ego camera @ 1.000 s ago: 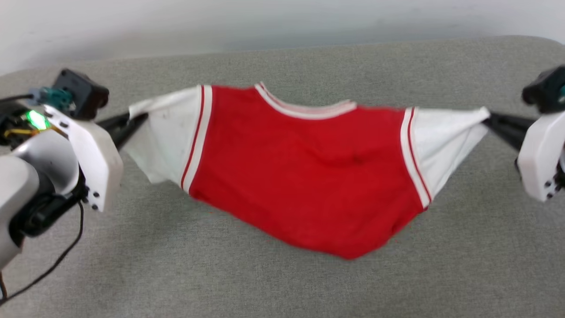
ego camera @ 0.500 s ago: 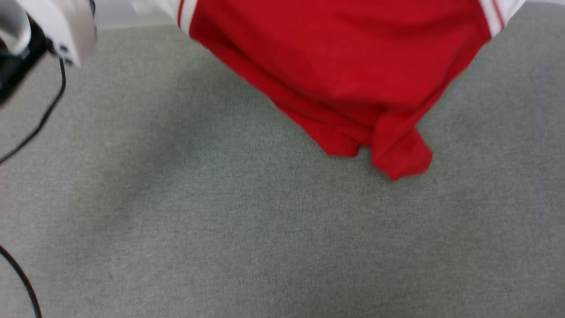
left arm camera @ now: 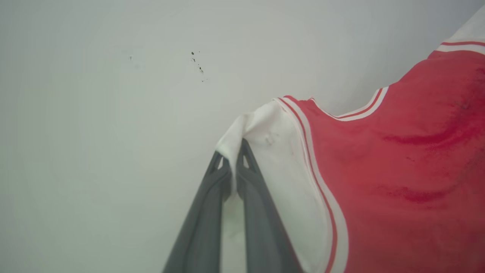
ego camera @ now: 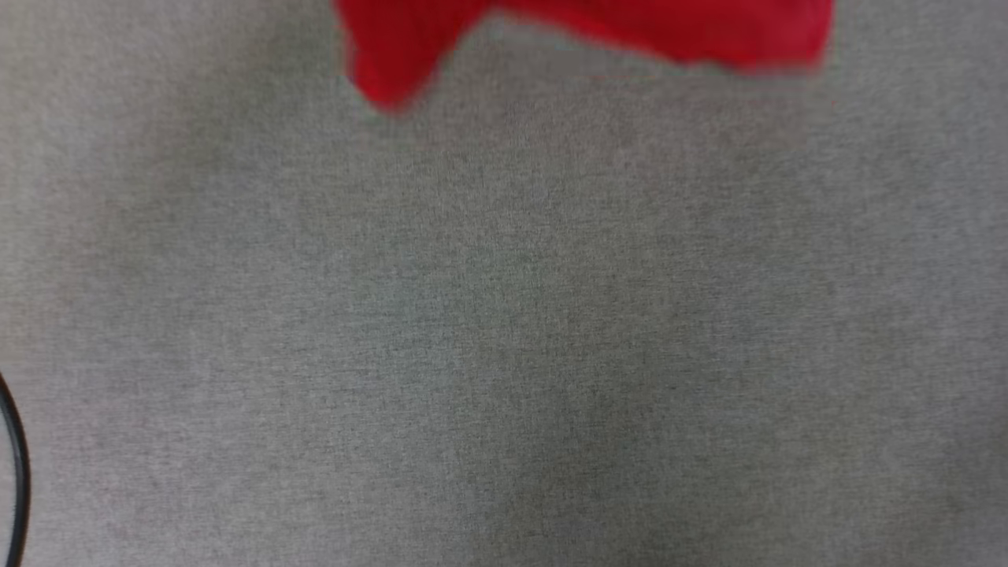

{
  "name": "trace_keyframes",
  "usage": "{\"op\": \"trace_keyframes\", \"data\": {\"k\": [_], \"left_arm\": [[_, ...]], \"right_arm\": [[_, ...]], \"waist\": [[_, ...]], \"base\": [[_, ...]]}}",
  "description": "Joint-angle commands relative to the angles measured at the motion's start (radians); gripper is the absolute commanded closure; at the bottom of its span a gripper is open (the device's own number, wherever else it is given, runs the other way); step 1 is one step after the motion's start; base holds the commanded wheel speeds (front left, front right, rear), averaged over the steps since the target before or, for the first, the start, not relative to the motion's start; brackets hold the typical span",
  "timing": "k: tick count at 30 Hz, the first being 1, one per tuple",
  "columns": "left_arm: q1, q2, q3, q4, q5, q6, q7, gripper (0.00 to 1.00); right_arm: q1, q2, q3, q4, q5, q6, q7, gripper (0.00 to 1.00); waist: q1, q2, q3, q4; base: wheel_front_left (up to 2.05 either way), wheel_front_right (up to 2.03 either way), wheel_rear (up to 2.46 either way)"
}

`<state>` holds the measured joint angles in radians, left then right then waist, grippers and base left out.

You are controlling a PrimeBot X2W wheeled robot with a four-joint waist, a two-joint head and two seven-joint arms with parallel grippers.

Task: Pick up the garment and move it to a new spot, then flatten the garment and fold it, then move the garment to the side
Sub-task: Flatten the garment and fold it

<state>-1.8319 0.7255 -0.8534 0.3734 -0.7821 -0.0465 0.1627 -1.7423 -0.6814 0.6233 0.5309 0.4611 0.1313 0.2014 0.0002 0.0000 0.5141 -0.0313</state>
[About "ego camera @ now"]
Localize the red cloth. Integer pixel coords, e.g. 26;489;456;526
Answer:
331;0;836;116

